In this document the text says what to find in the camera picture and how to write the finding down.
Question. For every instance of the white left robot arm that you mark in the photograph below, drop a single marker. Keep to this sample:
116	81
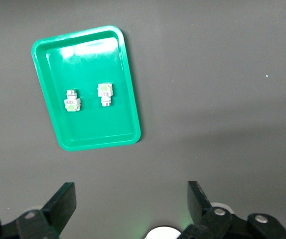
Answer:
163	234

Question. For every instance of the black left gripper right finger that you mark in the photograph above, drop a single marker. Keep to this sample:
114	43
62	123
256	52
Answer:
200	209

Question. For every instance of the green and white push button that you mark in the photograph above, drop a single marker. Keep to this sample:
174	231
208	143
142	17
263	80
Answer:
72	103
105	92

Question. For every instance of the green plastic tray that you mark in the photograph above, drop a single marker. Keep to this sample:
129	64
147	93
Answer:
88	124

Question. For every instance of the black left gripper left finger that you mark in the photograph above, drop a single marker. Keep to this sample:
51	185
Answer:
60	206

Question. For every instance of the dark gray table mat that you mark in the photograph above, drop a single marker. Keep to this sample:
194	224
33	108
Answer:
207	99

